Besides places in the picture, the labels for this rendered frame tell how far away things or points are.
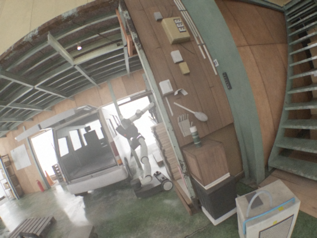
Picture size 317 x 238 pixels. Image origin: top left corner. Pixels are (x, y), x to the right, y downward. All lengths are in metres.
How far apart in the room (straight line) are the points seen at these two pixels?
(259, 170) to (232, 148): 0.48
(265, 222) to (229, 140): 1.28
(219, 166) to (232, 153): 0.69
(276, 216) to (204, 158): 0.77
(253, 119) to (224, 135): 0.47
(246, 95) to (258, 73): 0.74
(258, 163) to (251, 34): 1.91
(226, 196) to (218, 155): 0.45
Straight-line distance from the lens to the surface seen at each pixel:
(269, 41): 2.98
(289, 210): 1.08
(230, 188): 1.50
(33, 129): 2.23
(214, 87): 1.69
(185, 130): 1.47
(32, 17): 2.60
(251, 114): 1.65
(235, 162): 2.13
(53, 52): 2.72
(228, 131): 1.94
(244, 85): 1.60
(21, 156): 7.08
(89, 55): 2.89
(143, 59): 1.51
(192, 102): 1.53
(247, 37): 2.46
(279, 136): 2.25
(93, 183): 3.08
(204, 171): 1.31
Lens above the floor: 1.33
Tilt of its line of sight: 3 degrees down
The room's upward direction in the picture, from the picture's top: 20 degrees counter-clockwise
